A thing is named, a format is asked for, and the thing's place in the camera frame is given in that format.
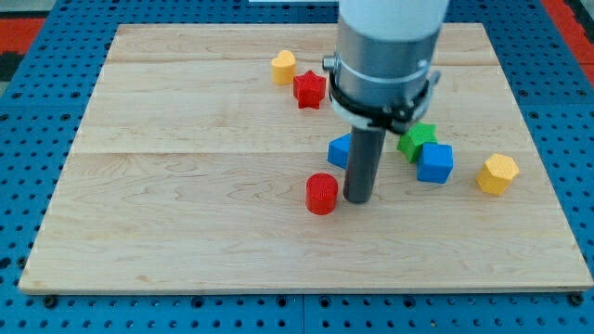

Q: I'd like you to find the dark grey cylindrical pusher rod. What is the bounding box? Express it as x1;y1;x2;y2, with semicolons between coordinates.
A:
343;127;385;204

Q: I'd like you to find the red cylinder block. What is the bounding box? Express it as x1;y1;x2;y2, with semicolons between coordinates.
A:
305;173;338;215

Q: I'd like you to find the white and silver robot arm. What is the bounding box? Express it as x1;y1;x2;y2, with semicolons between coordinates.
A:
322;0;449;204

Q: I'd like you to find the green star block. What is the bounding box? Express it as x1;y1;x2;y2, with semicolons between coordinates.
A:
396;122;437;163

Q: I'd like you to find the red star block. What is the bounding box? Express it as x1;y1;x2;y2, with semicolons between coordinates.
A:
293;71;327;109

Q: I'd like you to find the blue block behind rod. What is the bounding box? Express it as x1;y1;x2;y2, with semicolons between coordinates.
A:
327;134;351;169

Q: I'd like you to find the blue cube block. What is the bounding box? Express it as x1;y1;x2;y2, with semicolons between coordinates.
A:
417;143;454;184

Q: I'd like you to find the yellow heart block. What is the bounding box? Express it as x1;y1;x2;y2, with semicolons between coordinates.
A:
270;49;296;85

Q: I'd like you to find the yellow hexagon block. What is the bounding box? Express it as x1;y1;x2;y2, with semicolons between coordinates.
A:
475;153;520;196

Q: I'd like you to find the light wooden board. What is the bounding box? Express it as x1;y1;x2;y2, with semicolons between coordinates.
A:
19;23;593;295

